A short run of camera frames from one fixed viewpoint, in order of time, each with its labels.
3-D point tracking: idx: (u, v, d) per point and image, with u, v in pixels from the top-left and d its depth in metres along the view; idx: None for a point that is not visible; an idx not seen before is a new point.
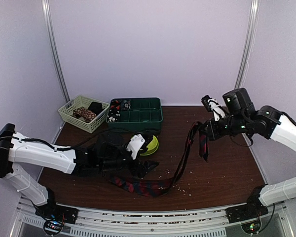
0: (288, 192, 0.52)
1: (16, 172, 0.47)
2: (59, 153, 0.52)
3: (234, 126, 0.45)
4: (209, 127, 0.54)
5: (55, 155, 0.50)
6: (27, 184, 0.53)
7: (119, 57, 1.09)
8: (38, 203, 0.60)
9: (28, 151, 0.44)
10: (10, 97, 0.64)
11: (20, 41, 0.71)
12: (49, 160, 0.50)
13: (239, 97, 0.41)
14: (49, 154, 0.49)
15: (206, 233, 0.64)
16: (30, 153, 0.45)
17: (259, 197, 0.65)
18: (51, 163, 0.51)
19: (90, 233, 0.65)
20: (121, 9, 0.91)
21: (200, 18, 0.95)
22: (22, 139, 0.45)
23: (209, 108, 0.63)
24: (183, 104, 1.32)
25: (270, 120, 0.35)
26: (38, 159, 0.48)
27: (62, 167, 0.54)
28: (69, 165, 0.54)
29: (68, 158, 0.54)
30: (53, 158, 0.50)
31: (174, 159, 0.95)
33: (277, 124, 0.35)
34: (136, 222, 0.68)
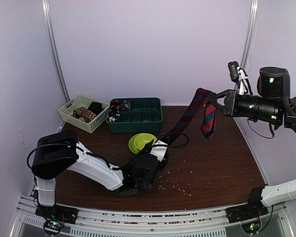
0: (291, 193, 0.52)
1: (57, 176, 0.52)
2: (112, 172, 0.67)
3: (261, 112, 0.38)
4: (232, 100, 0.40)
5: (109, 173, 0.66)
6: (52, 187, 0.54)
7: (119, 57, 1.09)
8: (44, 204, 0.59)
9: (90, 166, 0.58)
10: (10, 97, 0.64)
11: (21, 41, 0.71)
12: (102, 176, 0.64)
13: (284, 78, 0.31)
14: (104, 172, 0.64)
15: (206, 233, 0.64)
16: (91, 167, 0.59)
17: (262, 199, 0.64)
18: (103, 177, 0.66)
19: (90, 233, 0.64)
20: (121, 9, 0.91)
21: (199, 18, 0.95)
22: (86, 153, 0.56)
23: (236, 77, 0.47)
24: (183, 104, 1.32)
25: None
26: (94, 173, 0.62)
27: (110, 182, 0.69)
28: (116, 181, 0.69)
29: (117, 177, 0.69)
30: (105, 176, 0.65)
31: (174, 159, 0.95)
33: None
34: (136, 222, 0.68)
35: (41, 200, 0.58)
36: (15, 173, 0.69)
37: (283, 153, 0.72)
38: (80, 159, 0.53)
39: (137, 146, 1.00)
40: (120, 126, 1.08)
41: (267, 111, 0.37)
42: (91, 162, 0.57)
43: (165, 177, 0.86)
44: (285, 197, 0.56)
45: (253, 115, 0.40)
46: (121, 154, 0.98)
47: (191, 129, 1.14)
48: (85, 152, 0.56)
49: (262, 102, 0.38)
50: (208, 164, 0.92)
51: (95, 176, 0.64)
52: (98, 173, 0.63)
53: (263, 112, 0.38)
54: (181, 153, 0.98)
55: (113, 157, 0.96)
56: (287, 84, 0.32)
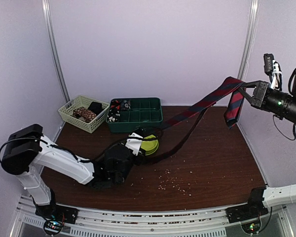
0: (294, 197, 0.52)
1: (31, 171, 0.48)
2: (81, 165, 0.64)
3: (289, 111, 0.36)
4: (261, 92, 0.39)
5: (79, 167, 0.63)
6: (37, 184, 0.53)
7: (119, 57, 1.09)
8: (40, 203, 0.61)
9: (58, 159, 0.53)
10: (10, 98, 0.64)
11: (21, 41, 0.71)
12: (71, 169, 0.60)
13: None
14: (74, 165, 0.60)
15: (206, 233, 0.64)
16: (60, 161, 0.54)
17: (263, 200, 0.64)
18: (72, 171, 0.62)
19: (90, 233, 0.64)
20: (121, 9, 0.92)
21: (199, 18, 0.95)
22: (50, 145, 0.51)
23: (270, 71, 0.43)
24: (183, 104, 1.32)
25: None
26: (63, 167, 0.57)
27: (79, 175, 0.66)
28: (86, 174, 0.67)
29: (87, 170, 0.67)
30: (75, 169, 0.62)
31: (174, 159, 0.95)
33: None
34: (136, 222, 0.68)
35: (37, 200, 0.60)
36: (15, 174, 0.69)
37: (283, 153, 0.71)
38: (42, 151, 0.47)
39: None
40: (120, 126, 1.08)
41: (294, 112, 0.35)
42: (56, 155, 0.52)
43: (165, 177, 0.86)
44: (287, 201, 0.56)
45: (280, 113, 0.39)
46: None
47: (191, 129, 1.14)
48: (48, 144, 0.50)
49: (292, 101, 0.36)
50: (208, 164, 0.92)
51: (63, 170, 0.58)
52: (67, 167, 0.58)
53: (292, 111, 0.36)
54: (181, 153, 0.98)
55: None
56: None
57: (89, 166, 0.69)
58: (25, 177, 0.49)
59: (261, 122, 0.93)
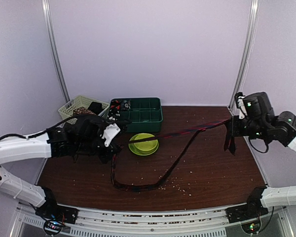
0: (291, 198, 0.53)
1: (4, 177, 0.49)
2: (32, 139, 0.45)
3: (250, 130, 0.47)
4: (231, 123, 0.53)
5: (30, 142, 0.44)
6: (19, 187, 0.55)
7: (119, 57, 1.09)
8: (38, 203, 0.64)
9: (1, 148, 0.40)
10: (10, 97, 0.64)
11: (21, 42, 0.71)
12: (27, 150, 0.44)
13: (259, 101, 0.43)
14: (21, 144, 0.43)
15: (206, 233, 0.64)
16: (4, 150, 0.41)
17: (261, 198, 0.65)
18: (30, 151, 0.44)
19: (90, 233, 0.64)
20: (121, 9, 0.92)
21: (199, 18, 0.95)
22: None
23: (237, 105, 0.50)
24: (183, 104, 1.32)
25: (292, 128, 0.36)
26: (11, 153, 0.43)
27: (43, 151, 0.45)
28: (44, 146, 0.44)
29: (41, 140, 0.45)
30: (29, 147, 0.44)
31: (174, 159, 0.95)
33: None
34: (136, 222, 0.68)
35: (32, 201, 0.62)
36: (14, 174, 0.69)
37: (283, 153, 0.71)
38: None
39: (137, 146, 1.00)
40: None
41: (253, 129, 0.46)
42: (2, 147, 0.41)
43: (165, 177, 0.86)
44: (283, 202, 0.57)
45: (248, 134, 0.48)
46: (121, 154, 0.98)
47: (191, 129, 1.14)
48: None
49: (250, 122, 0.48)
50: (208, 164, 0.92)
51: (25, 155, 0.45)
52: (18, 149, 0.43)
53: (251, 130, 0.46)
54: (181, 153, 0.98)
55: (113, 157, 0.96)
56: (266, 104, 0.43)
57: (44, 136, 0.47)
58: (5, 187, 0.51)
59: None
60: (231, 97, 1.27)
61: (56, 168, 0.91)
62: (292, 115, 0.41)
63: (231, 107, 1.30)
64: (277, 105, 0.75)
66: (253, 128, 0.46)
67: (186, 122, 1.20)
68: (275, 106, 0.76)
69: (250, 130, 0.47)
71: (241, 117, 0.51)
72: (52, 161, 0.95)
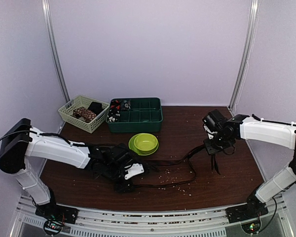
0: (278, 181, 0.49)
1: (26, 168, 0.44)
2: (73, 147, 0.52)
3: (216, 139, 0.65)
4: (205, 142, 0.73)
5: (72, 149, 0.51)
6: (35, 181, 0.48)
7: (120, 57, 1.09)
8: (41, 202, 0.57)
9: (50, 145, 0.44)
10: (10, 98, 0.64)
11: (20, 42, 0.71)
12: (67, 154, 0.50)
13: (212, 118, 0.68)
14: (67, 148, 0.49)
15: (206, 233, 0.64)
16: (53, 148, 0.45)
17: (256, 193, 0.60)
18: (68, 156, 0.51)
19: (90, 233, 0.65)
20: (121, 9, 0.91)
21: (199, 17, 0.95)
22: (40, 134, 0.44)
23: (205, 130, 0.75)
24: (183, 104, 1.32)
25: (233, 123, 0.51)
26: (53, 152, 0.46)
27: (77, 159, 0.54)
28: (82, 158, 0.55)
29: (81, 151, 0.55)
30: (70, 153, 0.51)
31: (174, 158, 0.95)
33: (239, 123, 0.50)
34: (137, 222, 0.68)
35: (38, 200, 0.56)
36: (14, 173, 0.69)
37: (285, 154, 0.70)
38: (39, 143, 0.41)
39: (137, 146, 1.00)
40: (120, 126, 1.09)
41: (216, 137, 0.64)
42: (50, 143, 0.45)
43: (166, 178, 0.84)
44: (276, 190, 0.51)
45: (218, 144, 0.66)
46: None
47: (191, 129, 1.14)
48: (39, 134, 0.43)
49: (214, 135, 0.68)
50: (208, 164, 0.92)
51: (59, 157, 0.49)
52: (62, 152, 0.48)
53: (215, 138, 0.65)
54: (181, 153, 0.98)
55: None
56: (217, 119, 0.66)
57: (83, 148, 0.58)
58: (21, 176, 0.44)
59: None
60: (231, 97, 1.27)
61: (56, 168, 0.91)
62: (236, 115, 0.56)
63: (231, 107, 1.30)
64: (277, 106, 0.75)
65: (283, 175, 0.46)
66: (217, 138, 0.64)
67: (186, 122, 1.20)
68: (275, 106, 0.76)
69: (216, 140, 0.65)
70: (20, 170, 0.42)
71: (210, 137, 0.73)
72: (52, 161, 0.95)
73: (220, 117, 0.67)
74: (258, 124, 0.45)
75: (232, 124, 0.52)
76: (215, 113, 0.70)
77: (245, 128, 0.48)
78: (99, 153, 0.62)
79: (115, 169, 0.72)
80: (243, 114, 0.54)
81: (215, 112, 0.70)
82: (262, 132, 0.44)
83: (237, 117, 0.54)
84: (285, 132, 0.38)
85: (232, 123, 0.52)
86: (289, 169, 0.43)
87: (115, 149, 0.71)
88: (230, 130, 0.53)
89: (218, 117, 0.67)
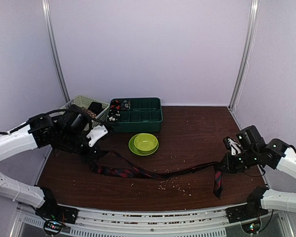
0: (290, 204, 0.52)
1: (1, 182, 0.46)
2: (13, 134, 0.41)
3: (247, 159, 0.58)
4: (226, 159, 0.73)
5: (12, 138, 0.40)
6: (17, 189, 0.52)
7: (119, 57, 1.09)
8: (37, 204, 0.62)
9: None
10: (10, 97, 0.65)
11: (20, 42, 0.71)
12: (12, 144, 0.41)
13: (248, 134, 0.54)
14: (6, 141, 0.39)
15: (206, 233, 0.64)
16: None
17: (261, 199, 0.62)
18: (16, 145, 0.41)
19: (90, 233, 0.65)
20: (121, 9, 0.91)
21: (200, 17, 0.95)
22: None
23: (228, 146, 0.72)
24: (182, 104, 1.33)
25: (275, 153, 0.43)
26: None
27: (27, 143, 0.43)
28: (28, 138, 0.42)
29: (23, 132, 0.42)
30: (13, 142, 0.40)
31: (174, 159, 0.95)
33: (281, 156, 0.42)
34: (137, 222, 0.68)
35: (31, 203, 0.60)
36: (15, 173, 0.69)
37: None
38: None
39: (137, 146, 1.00)
40: (120, 126, 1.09)
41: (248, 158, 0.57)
42: None
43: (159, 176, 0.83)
44: (283, 208, 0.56)
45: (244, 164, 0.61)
46: (121, 154, 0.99)
47: (191, 129, 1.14)
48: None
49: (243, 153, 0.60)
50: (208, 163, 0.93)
51: (11, 151, 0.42)
52: (3, 147, 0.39)
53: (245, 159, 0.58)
54: (181, 153, 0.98)
55: (113, 157, 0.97)
56: (254, 135, 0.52)
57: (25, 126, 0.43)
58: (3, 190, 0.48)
59: (261, 122, 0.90)
60: (231, 97, 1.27)
61: (56, 168, 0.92)
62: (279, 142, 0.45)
63: (231, 107, 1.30)
64: (277, 106, 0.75)
65: None
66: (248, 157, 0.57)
67: (186, 122, 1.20)
68: (275, 106, 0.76)
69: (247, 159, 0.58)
70: None
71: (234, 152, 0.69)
72: (52, 161, 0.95)
73: (258, 134, 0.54)
74: None
75: (273, 152, 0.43)
76: (253, 129, 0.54)
77: (286, 164, 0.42)
78: (46, 121, 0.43)
79: (73, 137, 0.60)
80: (285, 142, 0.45)
81: (253, 128, 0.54)
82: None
83: (276, 142, 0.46)
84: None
85: (274, 151, 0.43)
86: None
87: (66, 113, 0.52)
88: (267, 156, 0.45)
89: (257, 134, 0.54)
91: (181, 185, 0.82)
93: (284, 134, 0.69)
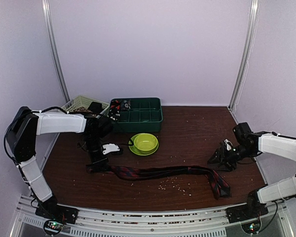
0: (281, 188, 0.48)
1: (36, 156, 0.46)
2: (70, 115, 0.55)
3: (239, 151, 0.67)
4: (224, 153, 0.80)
5: (70, 116, 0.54)
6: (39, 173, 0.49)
7: (119, 57, 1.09)
8: (44, 197, 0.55)
9: (52, 118, 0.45)
10: (11, 98, 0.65)
11: (20, 42, 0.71)
12: (66, 121, 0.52)
13: (241, 127, 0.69)
14: (67, 117, 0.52)
15: (206, 233, 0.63)
16: (55, 119, 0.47)
17: (257, 191, 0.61)
18: (68, 123, 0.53)
19: (90, 233, 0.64)
20: (121, 9, 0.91)
21: (200, 17, 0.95)
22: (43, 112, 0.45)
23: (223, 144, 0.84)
24: (182, 105, 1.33)
25: (254, 135, 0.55)
26: (57, 122, 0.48)
27: (75, 124, 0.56)
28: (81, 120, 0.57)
29: (78, 116, 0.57)
30: (71, 119, 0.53)
31: (174, 159, 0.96)
33: (258, 136, 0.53)
34: (137, 222, 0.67)
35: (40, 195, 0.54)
36: (15, 173, 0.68)
37: (286, 160, 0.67)
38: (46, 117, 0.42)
39: (136, 146, 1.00)
40: (120, 126, 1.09)
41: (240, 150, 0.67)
42: (53, 116, 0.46)
43: (157, 175, 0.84)
44: (277, 195, 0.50)
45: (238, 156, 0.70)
46: (121, 154, 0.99)
47: (191, 129, 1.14)
48: (41, 112, 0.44)
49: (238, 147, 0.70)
50: (208, 163, 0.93)
51: (59, 129, 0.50)
52: (62, 120, 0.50)
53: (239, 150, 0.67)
54: (181, 153, 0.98)
55: (113, 157, 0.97)
56: (245, 129, 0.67)
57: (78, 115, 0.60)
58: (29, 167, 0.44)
59: (260, 122, 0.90)
60: (231, 97, 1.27)
61: (56, 168, 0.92)
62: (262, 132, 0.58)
63: (231, 107, 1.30)
64: (277, 106, 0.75)
65: (285, 182, 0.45)
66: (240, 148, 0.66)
67: (186, 122, 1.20)
68: (275, 107, 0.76)
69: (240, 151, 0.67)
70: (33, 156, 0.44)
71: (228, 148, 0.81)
72: (53, 161, 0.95)
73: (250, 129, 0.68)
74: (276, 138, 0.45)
75: (253, 137, 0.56)
76: (245, 125, 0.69)
77: (264, 141, 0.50)
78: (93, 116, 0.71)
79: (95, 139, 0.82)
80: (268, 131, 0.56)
81: (245, 124, 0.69)
82: (277, 146, 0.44)
83: (260, 132, 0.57)
84: (293, 144, 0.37)
85: (253, 134, 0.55)
86: (293, 178, 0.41)
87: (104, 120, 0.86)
88: (249, 141, 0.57)
89: (248, 129, 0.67)
91: (181, 186, 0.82)
93: (284, 134, 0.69)
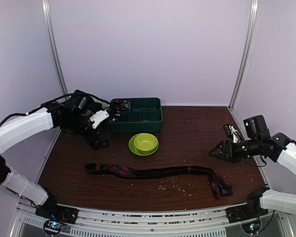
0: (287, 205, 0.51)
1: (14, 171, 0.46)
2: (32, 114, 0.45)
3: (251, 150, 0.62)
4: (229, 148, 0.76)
5: (33, 117, 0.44)
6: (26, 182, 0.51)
7: (119, 57, 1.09)
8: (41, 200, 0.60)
9: (9, 130, 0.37)
10: (10, 97, 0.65)
11: (21, 43, 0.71)
12: (29, 125, 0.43)
13: (255, 122, 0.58)
14: (29, 119, 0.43)
15: (206, 233, 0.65)
16: (15, 130, 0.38)
17: (261, 197, 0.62)
18: (32, 126, 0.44)
19: (90, 233, 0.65)
20: (120, 9, 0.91)
21: (199, 17, 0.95)
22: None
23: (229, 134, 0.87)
24: (182, 105, 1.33)
25: (277, 144, 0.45)
26: (18, 131, 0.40)
27: (44, 122, 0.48)
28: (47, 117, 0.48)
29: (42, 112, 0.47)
30: (35, 120, 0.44)
31: (174, 159, 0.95)
33: (282, 148, 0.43)
34: (137, 222, 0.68)
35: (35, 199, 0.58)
36: None
37: None
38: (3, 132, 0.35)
39: (136, 146, 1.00)
40: (119, 126, 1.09)
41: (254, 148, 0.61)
42: (11, 127, 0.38)
43: (157, 174, 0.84)
44: (279, 208, 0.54)
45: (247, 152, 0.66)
46: (121, 154, 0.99)
47: (191, 129, 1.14)
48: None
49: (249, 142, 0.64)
50: (208, 163, 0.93)
51: (23, 136, 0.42)
52: (24, 126, 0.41)
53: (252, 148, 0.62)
54: (181, 153, 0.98)
55: (113, 157, 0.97)
56: (260, 125, 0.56)
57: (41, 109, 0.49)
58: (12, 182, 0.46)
59: None
60: (231, 97, 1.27)
61: (56, 168, 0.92)
62: (283, 136, 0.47)
63: (231, 107, 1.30)
64: (277, 105, 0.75)
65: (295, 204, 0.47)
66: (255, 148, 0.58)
67: (186, 122, 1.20)
68: (275, 106, 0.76)
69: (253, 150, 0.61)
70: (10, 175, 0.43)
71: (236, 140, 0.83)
72: (52, 161, 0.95)
73: (265, 125, 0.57)
74: None
75: (274, 143, 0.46)
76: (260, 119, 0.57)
77: (285, 157, 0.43)
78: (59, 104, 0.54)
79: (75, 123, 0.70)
80: (289, 138, 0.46)
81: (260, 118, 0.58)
82: None
83: (281, 137, 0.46)
84: None
85: (276, 142, 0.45)
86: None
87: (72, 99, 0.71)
88: (269, 147, 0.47)
89: (264, 125, 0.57)
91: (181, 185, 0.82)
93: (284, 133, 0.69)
